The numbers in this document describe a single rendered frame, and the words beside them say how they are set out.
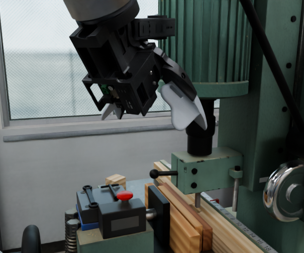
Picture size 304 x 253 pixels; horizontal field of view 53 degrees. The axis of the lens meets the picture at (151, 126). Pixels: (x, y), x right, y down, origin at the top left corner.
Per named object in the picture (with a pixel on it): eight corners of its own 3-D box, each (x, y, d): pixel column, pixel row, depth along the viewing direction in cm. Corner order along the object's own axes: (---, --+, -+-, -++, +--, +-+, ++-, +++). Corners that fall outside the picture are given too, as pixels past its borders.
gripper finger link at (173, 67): (178, 111, 43) (130, 69, 41) (182, 102, 44) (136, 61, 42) (200, 98, 39) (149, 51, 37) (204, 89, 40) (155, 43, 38)
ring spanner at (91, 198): (82, 187, 64) (81, 185, 64) (91, 186, 65) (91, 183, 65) (89, 209, 55) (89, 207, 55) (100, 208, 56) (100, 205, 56)
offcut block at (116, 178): (115, 197, 83) (114, 181, 82) (105, 193, 85) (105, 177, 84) (126, 191, 86) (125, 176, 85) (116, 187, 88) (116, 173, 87)
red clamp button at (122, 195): (115, 196, 58) (114, 190, 57) (130, 193, 59) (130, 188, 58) (118, 203, 55) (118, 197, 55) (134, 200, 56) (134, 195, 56)
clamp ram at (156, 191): (121, 228, 67) (120, 189, 65) (154, 221, 69) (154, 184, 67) (133, 252, 59) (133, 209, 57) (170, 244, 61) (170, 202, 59)
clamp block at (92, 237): (73, 244, 67) (70, 206, 65) (132, 232, 71) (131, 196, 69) (82, 292, 53) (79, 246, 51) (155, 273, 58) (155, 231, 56)
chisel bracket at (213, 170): (170, 188, 68) (170, 151, 66) (224, 180, 72) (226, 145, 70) (184, 203, 61) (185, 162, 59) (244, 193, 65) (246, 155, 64)
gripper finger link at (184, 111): (193, 154, 42) (142, 111, 39) (207, 123, 45) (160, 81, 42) (209, 148, 39) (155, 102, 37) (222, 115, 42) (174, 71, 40)
